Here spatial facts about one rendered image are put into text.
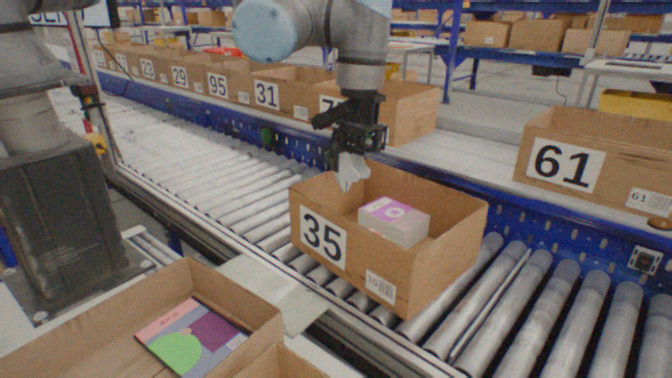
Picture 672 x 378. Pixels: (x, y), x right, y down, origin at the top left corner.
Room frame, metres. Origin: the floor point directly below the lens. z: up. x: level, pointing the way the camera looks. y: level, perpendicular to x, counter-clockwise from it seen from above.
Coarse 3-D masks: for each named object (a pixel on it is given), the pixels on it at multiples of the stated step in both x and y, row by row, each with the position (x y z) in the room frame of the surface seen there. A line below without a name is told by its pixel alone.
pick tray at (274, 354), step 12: (276, 348) 0.43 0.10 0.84; (288, 348) 0.42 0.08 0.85; (252, 360) 0.40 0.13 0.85; (264, 360) 0.41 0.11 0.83; (276, 360) 0.43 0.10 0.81; (288, 360) 0.42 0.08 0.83; (300, 360) 0.40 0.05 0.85; (240, 372) 0.38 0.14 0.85; (252, 372) 0.39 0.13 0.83; (264, 372) 0.41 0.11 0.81; (276, 372) 0.43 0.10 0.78; (288, 372) 0.42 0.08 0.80; (300, 372) 0.40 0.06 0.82; (312, 372) 0.39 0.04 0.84; (324, 372) 0.38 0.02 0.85
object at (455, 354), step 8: (528, 256) 0.82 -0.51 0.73; (520, 264) 0.78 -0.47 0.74; (512, 272) 0.74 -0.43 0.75; (512, 280) 0.74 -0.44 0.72; (504, 288) 0.70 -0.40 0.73; (496, 296) 0.66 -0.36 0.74; (488, 304) 0.63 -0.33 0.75; (488, 312) 0.63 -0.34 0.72; (480, 320) 0.59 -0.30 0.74; (472, 328) 0.56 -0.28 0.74; (464, 336) 0.54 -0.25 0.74; (472, 336) 0.57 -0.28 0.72; (464, 344) 0.54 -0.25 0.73; (456, 352) 0.51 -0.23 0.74; (448, 360) 0.50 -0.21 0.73; (456, 360) 0.51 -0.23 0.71
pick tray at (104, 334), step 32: (128, 288) 0.56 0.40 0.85; (160, 288) 0.61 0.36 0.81; (192, 288) 0.66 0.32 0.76; (224, 288) 0.60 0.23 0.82; (96, 320) 0.51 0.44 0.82; (128, 320) 0.55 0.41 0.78; (256, 320) 0.55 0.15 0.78; (32, 352) 0.43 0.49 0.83; (64, 352) 0.46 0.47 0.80; (96, 352) 0.49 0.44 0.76; (128, 352) 0.49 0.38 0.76; (256, 352) 0.45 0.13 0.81
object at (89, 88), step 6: (78, 84) 1.32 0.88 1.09; (84, 84) 1.32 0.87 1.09; (90, 84) 1.34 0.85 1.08; (96, 84) 1.35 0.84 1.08; (72, 90) 1.35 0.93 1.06; (78, 90) 1.32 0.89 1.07; (84, 90) 1.32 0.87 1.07; (90, 90) 1.33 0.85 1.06; (96, 90) 1.34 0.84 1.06; (78, 96) 1.33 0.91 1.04; (84, 96) 1.31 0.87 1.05; (90, 96) 1.38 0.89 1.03; (84, 102) 1.36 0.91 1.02; (90, 102) 1.36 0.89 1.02; (84, 108) 1.35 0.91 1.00; (90, 108) 1.38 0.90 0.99
